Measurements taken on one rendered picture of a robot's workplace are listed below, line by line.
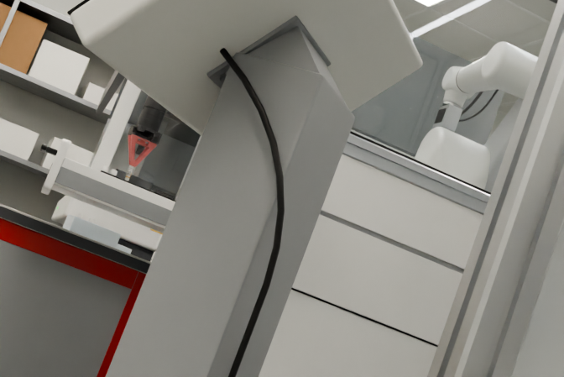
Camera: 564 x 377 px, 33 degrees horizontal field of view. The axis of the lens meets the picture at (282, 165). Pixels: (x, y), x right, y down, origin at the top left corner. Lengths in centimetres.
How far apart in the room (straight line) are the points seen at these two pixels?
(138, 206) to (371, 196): 56
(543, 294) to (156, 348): 55
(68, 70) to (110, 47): 495
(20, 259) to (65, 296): 13
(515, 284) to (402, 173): 109
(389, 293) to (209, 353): 69
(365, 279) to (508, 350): 107
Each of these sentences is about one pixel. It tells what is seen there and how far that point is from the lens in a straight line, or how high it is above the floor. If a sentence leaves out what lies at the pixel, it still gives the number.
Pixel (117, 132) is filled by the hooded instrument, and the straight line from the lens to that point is 298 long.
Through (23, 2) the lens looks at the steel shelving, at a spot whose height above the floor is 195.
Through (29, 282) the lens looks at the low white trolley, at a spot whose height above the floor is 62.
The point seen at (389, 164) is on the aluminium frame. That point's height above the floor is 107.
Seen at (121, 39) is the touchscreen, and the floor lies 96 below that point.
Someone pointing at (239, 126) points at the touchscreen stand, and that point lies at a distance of 113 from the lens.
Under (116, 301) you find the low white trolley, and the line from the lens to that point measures 229.
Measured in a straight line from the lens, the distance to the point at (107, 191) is 204.
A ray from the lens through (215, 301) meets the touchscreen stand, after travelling 109.
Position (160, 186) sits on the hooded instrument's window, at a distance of 301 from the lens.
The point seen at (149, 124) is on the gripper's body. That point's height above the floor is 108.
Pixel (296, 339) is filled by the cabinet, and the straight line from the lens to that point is 168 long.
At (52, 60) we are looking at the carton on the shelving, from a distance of 601.
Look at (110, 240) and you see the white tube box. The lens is 241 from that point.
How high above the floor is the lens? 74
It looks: 9 degrees up
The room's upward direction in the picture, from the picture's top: 21 degrees clockwise
